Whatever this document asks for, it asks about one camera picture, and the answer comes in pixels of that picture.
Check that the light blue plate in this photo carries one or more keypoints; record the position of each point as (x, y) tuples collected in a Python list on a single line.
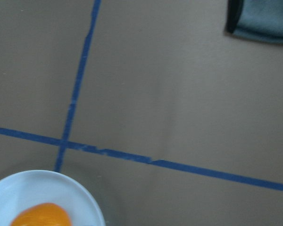
[(26, 189)]

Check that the orange mandarin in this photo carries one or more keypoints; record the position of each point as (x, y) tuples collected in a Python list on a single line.
[(45, 214)]

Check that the grey folded cloth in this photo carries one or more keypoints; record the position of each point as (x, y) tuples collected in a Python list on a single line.
[(258, 20)]

